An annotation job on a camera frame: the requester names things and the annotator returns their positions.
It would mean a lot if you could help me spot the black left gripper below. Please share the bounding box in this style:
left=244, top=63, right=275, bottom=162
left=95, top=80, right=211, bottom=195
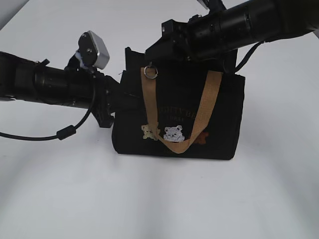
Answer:
left=92, top=72, right=145, bottom=128

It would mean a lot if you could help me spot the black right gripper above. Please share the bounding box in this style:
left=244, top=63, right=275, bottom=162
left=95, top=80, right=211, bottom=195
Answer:
left=145, top=19, right=192, bottom=63

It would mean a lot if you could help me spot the silver zipper pull ring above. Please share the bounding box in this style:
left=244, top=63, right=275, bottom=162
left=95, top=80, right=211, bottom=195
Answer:
left=144, top=62, right=160, bottom=80

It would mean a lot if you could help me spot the black canvas tote bag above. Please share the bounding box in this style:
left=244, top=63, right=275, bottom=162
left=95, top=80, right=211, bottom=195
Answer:
left=112, top=48, right=245, bottom=160

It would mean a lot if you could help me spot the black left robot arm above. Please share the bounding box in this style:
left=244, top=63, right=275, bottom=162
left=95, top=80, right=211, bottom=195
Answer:
left=0, top=52, right=143, bottom=128

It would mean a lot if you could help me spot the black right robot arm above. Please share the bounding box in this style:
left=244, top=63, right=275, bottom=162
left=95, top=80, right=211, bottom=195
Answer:
left=145, top=0, right=319, bottom=62

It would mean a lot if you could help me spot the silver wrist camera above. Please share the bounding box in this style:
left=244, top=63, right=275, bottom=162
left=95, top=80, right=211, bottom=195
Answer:
left=76, top=30, right=110, bottom=70

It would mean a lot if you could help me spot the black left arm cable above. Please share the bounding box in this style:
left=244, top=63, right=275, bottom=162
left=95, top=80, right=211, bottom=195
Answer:
left=0, top=77, right=98, bottom=142

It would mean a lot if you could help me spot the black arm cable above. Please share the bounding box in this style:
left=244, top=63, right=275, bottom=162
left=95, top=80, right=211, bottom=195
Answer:
left=0, top=77, right=98, bottom=142
left=234, top=41, right=265, bottom=73

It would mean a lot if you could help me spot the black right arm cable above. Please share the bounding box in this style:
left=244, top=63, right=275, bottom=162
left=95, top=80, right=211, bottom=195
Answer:
left=234, top=41, right=265, bottom=73

